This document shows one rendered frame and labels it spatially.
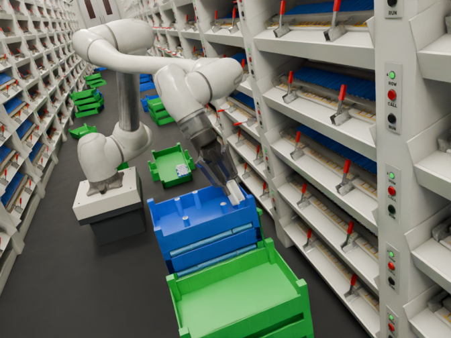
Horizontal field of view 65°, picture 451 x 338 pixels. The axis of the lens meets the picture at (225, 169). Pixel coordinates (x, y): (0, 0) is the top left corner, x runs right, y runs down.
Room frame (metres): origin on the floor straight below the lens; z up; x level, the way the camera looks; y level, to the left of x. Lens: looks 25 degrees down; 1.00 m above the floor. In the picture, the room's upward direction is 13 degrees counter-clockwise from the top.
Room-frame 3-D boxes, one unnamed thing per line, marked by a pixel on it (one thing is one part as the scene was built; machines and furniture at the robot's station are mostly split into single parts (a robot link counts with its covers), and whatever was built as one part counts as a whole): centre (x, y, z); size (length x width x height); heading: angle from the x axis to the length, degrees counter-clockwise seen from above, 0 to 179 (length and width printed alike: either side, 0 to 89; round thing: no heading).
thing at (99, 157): (1.70, 0.62, 0.44); 0.18 x 0.16 x 0.22; 127
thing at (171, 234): (0.95, 0.10, 0.44); 0.30 x 0.20 x 0.08; 102
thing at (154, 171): (2.32, 0.37, 0.04); 0.30 x 0.20 x 0.08; 101
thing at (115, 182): (1.68, 0.63, 0.30); 0.22 x 0.18 x 0.06; 7
